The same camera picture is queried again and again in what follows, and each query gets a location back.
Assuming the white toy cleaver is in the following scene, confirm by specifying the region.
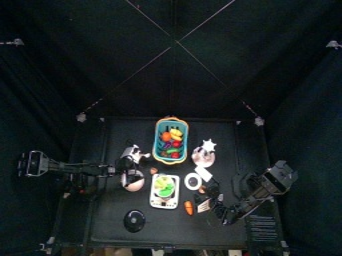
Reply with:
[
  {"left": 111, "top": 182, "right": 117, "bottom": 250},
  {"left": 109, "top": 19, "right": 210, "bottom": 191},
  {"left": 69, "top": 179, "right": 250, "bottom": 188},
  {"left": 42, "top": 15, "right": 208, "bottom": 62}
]
[{"left": 194, "top": 165, "right": 221, "bottom": 194}]

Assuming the orange toy carrot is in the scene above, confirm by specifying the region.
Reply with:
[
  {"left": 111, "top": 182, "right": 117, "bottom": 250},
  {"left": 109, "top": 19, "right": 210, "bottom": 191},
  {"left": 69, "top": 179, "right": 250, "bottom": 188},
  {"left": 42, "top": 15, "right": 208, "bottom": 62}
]
[{"left": 184, "top": 200, "right": 196, "bottom": 217}]

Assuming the teal basket with orange rim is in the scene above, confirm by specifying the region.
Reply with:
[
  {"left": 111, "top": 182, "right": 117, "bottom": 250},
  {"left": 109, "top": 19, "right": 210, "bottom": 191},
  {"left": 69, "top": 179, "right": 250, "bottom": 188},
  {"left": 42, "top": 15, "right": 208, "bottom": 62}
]
[{"left": 152, "top": 116, "right": 190, "bottom": 166}]

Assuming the white toy cutting board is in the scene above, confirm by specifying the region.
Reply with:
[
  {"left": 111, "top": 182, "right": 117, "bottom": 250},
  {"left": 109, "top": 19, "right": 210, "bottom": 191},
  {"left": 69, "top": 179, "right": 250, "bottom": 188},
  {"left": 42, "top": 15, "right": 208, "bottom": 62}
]
[{"left": 149, "top": 173, "right": 182, "bottom": 211}]

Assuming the green toy lettuce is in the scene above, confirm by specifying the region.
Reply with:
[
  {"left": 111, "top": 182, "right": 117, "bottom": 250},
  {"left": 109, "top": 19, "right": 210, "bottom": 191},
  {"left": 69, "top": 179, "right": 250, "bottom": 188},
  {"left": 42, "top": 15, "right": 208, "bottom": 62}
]
[{"left": 154, "top": 176, "right": 177, "bottom": 198}]

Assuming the yellow toy banana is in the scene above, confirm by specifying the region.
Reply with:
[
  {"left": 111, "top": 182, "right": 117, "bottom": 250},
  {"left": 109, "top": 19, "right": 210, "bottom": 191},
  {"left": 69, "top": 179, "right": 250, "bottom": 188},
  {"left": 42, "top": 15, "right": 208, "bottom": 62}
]
[{"left": 170, "top": 128, "right": 185, "bottom": 141}]

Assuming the white star-shaped toy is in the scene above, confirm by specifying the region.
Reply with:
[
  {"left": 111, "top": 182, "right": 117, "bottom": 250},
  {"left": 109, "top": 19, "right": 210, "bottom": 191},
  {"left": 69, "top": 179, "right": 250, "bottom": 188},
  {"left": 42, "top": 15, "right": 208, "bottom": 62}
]
[{"left": 201, "top": 138, "right": 218, "bottom": 153}]

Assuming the black round lid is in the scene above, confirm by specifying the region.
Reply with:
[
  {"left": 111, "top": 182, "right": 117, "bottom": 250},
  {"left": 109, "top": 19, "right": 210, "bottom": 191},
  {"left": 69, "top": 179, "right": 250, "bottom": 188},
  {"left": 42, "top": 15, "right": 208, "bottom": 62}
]
[{"left": 124, "top": 209, "right": 148, "bottom": 233}]

